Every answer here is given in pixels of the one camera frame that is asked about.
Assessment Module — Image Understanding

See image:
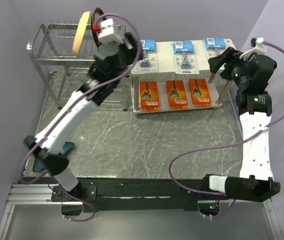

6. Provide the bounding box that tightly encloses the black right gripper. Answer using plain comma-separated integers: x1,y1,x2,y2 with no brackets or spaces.
207,46,253,89

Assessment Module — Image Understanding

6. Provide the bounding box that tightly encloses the blue razor blister pack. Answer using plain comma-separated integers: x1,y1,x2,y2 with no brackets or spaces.
204,37,226,58
172,40,199,75
135,39,158,73

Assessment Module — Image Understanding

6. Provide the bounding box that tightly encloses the blue razor blister pack front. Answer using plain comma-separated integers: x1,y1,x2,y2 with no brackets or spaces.
172,40,199,75

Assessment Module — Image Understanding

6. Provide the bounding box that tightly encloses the orange razor box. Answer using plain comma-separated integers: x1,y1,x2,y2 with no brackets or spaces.
139,81,160,112
166,80,188,110
188,78,211,107

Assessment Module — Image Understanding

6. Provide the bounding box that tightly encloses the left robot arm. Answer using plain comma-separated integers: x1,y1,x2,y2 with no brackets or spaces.
24,32,142,201

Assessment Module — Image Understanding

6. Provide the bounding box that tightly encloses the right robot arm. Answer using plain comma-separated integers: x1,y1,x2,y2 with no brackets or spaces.
200,47,280,202

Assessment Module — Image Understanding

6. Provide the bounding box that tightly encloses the white two-tier shelf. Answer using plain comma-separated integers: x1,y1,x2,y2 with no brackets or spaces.
131,39,234,114

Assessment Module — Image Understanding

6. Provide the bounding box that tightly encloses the dark brown plate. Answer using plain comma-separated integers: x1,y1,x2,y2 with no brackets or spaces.
90,7,104,47

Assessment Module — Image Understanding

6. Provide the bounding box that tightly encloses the cream plate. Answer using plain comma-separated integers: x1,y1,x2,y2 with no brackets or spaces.
72,11,90,56

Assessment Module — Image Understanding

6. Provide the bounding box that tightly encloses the steel dish rack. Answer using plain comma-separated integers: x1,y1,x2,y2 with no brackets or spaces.
26,22,130,112

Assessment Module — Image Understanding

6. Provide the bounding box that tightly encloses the blue star-shaped dish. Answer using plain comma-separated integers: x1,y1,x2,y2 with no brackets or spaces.
32,141,75,173

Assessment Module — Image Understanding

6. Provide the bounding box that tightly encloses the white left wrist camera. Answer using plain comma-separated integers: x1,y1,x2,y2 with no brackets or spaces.
97,18,123,44

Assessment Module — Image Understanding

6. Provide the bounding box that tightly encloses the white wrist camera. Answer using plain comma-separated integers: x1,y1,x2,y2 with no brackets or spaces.
97,18,123,44
239,37,267,60

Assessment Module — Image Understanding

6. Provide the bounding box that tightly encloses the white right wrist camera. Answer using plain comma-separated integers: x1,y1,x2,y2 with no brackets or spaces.
239,37,267,60

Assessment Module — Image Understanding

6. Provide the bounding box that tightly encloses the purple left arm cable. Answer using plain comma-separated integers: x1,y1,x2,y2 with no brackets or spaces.
19,12,144,223

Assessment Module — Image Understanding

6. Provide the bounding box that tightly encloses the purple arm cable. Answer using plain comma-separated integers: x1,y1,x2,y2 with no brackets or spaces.
169,41,284,218
19,12,144,223

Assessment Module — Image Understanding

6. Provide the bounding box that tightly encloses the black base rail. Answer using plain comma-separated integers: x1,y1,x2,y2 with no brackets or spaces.
51,178,226,217

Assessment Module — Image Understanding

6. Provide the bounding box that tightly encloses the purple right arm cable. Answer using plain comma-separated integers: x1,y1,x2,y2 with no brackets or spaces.
169,41,284,218

